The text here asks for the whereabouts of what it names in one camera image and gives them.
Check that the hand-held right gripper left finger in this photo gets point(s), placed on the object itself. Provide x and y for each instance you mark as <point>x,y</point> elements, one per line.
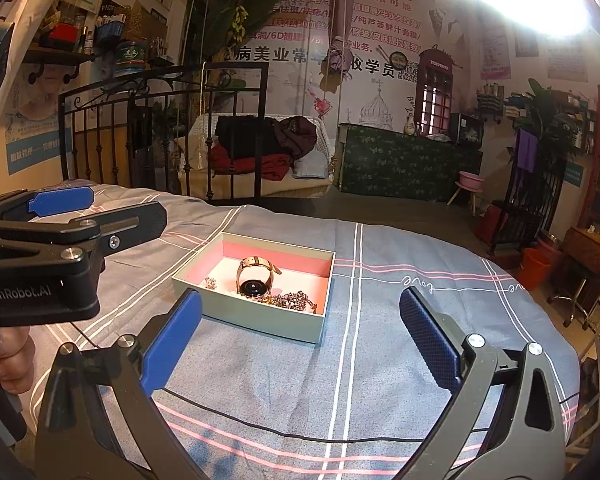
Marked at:
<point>172,345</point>

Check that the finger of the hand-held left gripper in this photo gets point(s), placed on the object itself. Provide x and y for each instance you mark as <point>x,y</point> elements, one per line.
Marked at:
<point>60,200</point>
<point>130,225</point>

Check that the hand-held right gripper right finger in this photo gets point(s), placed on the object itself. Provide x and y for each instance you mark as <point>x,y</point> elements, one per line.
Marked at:
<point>430,340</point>

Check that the pale green box pink inside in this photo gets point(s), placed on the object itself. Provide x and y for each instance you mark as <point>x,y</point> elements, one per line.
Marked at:
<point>260,325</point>

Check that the person's left hand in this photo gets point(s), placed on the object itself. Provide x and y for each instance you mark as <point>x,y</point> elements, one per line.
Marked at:
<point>12,360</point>

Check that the grey plaid bedsheet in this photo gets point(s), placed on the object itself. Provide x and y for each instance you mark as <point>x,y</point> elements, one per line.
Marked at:
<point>380,310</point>

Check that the small sparkly earring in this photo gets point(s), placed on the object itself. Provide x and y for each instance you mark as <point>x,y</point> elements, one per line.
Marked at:
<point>211,282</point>

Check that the orange bucket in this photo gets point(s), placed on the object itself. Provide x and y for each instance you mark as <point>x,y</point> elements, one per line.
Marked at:
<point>534,267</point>

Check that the red bag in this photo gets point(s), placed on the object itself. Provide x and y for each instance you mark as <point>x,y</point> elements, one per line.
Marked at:
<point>490,225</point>

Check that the red clothing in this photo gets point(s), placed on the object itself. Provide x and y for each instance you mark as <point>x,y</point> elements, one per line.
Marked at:
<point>250,165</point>

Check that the white wicker swing bench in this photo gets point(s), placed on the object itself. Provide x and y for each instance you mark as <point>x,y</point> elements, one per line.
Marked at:
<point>260,187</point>

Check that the black clothing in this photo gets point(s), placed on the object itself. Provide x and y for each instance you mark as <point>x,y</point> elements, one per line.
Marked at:
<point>240,132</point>

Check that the dark red bucket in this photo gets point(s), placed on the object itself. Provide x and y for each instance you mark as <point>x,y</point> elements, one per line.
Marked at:
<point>551,245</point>

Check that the teal round tub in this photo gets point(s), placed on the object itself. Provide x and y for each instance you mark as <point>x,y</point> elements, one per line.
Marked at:
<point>130,57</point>

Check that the black metal chair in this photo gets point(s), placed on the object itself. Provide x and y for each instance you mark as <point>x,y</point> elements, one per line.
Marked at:
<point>525,210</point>

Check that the black swivel stool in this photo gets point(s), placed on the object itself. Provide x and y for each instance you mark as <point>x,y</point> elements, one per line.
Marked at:
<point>577,269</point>

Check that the pink plastic basin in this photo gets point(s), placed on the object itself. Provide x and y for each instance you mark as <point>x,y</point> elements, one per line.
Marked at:
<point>472,179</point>

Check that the green floral counter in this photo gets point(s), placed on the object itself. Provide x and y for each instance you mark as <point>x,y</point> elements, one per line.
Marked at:
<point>395,165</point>

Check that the blue basket of tubes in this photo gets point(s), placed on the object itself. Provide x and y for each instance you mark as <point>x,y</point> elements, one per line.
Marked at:
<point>112,27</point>

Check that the dark brown jacket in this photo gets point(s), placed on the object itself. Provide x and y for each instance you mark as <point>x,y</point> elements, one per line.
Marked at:
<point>295,135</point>

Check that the pale blue pillow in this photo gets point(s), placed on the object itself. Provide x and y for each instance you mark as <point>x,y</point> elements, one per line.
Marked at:
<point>312,165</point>

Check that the small black appliance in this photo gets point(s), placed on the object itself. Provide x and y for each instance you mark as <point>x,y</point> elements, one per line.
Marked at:
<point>467,130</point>

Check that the purple cloth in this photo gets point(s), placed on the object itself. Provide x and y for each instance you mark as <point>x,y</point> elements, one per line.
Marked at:
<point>527,150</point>

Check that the cream ceramic vase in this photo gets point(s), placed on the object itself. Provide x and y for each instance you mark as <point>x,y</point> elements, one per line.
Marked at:
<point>408,126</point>

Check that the tall leafy plant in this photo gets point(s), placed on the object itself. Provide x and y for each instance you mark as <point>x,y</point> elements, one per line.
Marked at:
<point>260,0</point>

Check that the large green potted plant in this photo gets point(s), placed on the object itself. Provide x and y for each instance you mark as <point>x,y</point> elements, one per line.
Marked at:
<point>545,105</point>

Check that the hanging purple umbrella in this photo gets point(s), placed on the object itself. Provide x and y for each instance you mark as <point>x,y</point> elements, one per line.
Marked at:
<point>340,35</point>

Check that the face portrait wall poster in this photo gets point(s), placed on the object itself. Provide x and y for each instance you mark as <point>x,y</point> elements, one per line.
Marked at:
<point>35,120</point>

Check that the wooden wall shelf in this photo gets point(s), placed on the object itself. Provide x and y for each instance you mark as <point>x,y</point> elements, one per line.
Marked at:
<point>60,56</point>

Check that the black iron bed frame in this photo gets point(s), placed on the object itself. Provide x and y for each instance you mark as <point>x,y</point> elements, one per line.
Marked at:
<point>262,135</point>

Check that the pink wall poster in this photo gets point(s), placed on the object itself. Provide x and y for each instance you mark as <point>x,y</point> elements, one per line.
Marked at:
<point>495,57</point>

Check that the large text wall poster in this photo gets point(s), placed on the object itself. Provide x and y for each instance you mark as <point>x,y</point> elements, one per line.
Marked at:
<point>567,62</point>

